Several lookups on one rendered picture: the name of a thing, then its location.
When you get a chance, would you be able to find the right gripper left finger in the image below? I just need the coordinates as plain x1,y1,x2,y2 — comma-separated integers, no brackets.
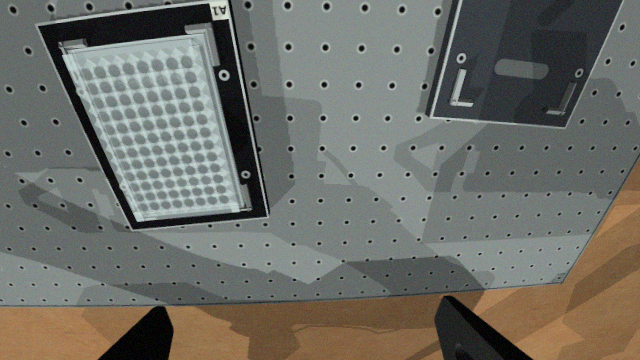
98,306,174,360

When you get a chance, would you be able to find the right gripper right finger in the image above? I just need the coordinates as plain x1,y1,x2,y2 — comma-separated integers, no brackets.
434,295,533,360

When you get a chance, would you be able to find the grey flat base plate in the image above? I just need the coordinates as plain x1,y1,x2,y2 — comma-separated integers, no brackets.
0,0,640,308

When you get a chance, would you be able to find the clear well plate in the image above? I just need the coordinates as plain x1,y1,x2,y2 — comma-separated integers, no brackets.
62,33,245,222

